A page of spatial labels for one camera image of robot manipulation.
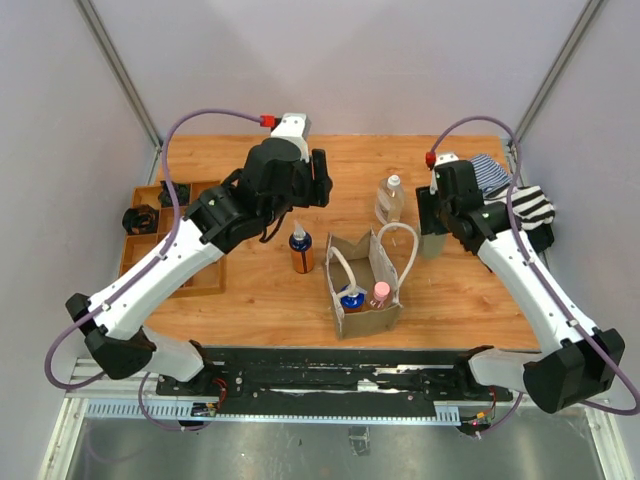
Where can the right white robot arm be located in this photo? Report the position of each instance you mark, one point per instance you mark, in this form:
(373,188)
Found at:
(576,359)

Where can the beige canvas bag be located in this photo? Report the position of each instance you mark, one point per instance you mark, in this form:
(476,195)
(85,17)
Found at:
(350,265)

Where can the blue white striped cloth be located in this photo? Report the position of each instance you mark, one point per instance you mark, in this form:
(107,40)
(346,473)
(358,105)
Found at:
(492,179)

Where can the white slotted cable duct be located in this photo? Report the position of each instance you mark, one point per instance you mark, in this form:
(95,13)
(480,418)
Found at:
(184,410)

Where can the dark green rolled sock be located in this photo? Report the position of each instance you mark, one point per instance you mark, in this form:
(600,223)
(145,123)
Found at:
(182,194)

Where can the pink cap bottle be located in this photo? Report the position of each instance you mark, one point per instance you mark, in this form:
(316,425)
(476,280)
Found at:
(378,296)

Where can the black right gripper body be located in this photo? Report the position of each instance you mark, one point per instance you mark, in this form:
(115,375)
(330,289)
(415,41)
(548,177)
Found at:
(434,212)

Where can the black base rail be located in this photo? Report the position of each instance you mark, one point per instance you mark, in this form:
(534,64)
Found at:
(328,380)

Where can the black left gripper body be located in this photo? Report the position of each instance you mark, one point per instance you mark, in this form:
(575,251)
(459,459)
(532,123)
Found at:
(309,188)

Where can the blue cap bottle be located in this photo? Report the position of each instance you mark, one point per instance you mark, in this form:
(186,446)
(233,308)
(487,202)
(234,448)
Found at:
(353,302)
(300,244)

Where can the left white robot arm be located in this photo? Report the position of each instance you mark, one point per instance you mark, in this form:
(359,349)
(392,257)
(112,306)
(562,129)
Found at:
(207,230)

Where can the green bottle white cap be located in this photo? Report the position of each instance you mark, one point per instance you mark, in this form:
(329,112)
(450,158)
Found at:
(432,244)

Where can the black white striped cloth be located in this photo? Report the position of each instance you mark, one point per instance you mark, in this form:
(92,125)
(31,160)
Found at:
(531,207)

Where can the clear bottle white cap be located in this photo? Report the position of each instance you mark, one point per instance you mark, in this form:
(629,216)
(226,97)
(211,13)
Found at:
(390,200)

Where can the blue cap bottle back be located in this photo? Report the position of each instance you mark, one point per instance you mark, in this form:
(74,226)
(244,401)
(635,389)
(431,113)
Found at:
(300,244)

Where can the dark rolled sock orange pattern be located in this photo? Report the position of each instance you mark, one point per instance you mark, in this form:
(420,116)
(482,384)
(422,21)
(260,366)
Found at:
(140,220)

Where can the blue cap bottle front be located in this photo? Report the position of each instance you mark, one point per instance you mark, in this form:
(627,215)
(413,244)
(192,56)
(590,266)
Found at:
(353,302)

